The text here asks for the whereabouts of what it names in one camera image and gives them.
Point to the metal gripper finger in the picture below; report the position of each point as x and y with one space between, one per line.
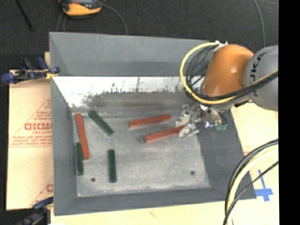
189 130
188 115

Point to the red-brown flat block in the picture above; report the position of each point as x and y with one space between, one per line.
161 135
150 121
82 137

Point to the grey metal bin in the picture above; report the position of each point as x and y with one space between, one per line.
145 163

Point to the dark green flat block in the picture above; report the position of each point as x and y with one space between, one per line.
101 123
79 159
112 166

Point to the brown cardboard board, red print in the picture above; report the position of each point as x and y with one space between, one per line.
28 149

